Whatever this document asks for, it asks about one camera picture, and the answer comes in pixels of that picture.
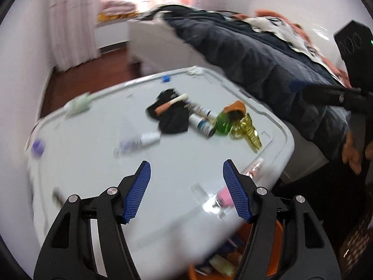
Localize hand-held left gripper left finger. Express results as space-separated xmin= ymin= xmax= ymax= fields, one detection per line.
xmin=33 ymin=160 xmax=151 ymax=280

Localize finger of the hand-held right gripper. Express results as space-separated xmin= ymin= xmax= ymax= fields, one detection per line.
xmin=291 ymin=80 xmax=362 ymax=112

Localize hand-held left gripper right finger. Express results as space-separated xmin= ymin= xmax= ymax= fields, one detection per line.
xmin=223 ymin=159 xmax=341 ymax=280

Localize orange plastic basin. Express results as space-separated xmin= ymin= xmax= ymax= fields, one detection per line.
xmin=188 ymin=218 xmax=284 ymax=280

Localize large green white bottle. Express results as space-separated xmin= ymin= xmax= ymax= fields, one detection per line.
xmin=208 ymin=254 xmax=237 ymax=278

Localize person's right hand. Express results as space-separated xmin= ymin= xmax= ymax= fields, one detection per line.
xmin=342 ymin=131 xmax=365 ymax=176

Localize pink capped small bottle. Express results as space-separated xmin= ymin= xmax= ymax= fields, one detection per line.
xmin=213 ymin=189 xmax=234 ymax=210

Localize flat pink white tube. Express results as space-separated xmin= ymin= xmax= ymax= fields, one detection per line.
xmin=244 ymin=157 xmax=265 ymax=178

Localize clear small bottle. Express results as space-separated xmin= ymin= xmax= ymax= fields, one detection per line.
xmin=114 ymin=131 xmax=161 ymax=156

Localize dark green glass bottle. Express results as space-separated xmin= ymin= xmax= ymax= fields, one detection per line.
xmin=215 ymin=112 xmax=234 ymax=135

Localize white bottle blue label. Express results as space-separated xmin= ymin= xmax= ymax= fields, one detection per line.
xmin=189 ymin=114 xmax=217 ymax=137

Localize black sock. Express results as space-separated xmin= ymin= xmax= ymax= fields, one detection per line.
xmin=146 ymin=89 xmax=191 ymax=135

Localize orange brown sock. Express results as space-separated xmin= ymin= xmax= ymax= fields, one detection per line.
xmin=223 ymin=101 xmax=247 ymax=121

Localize small white tube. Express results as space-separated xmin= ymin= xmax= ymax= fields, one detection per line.
xmin=189 ymin=103 xmax=219 ymax=121

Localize dark blue padded jacket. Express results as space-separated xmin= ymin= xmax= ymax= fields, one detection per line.
xmin=162 ymin=5 xmax=351 ymax=158

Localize pink and white tube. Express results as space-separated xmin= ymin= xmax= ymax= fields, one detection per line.
xmin=154 ymin=93 xmax=188 ymax=115

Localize small purple cap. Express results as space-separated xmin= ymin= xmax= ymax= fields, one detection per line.
xmin=31 ymin=139 xmax=46 ymax=156

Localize crumpled white tissue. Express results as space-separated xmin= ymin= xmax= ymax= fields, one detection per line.
xmin=186 ymin=66 xmax=206 ymax=78

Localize brown patterned cloth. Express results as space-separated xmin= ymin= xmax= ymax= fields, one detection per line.
xmin=339 ymin=217 xmax=373 ymax=270

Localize yellow folded blanket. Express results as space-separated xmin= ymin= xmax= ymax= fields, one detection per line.
xmin=97 ymin=10 xmax=141 ymax=24

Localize patterned pink curtain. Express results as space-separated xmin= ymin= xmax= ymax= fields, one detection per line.
xmin=48 ymin=0 xmax=101 ymax=72

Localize folded pink quilt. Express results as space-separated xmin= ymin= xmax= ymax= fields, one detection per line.
xmin=100 ymin=0 xmax=136 ymax=14

